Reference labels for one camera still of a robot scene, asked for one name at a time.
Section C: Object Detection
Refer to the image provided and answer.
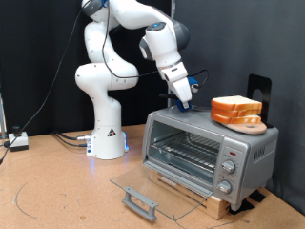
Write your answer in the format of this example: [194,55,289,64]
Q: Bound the round wooden board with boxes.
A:
[218,121,268,135]

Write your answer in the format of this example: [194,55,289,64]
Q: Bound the long black hanging cable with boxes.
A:
[0,8,84,166]

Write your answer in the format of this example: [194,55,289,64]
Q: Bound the black curtain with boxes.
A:
[0,0,174,136]

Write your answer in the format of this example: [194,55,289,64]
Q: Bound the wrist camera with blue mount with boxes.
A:
[186,75,200,94]

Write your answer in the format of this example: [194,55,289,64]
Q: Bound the metal stand leg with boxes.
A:
[0,92,8,139]

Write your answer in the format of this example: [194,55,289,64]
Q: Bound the wire oven rack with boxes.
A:
[150,131,222,175]

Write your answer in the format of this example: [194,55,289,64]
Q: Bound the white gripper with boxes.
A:
[158,61,193,106]

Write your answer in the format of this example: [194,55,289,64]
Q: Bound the vertical metal pole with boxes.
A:
[167,0,176,108]

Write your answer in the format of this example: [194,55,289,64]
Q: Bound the silver toaster oven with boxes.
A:
[141,106,280,211]

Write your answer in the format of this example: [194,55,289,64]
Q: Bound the silver oven knob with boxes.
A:
[216,179,233,195]
[221,159,237,175]

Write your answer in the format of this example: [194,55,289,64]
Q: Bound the glass oven door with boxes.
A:
[110,160,214,222]

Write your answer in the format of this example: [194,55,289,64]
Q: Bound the grey curtain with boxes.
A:
[173,0,305,216]

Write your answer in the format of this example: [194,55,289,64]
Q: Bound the emergency stop button box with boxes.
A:
[8,125,30,152]

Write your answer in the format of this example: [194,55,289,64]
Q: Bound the black tape strip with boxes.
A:
[249,190,266,203]

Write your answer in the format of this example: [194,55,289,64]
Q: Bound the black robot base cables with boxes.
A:
[51,131,93,148]

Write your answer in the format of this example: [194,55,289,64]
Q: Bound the black metal bookend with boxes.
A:
[247,73,273,129]

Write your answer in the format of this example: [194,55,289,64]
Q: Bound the wooden slatted base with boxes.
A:
[148,163,231,220]

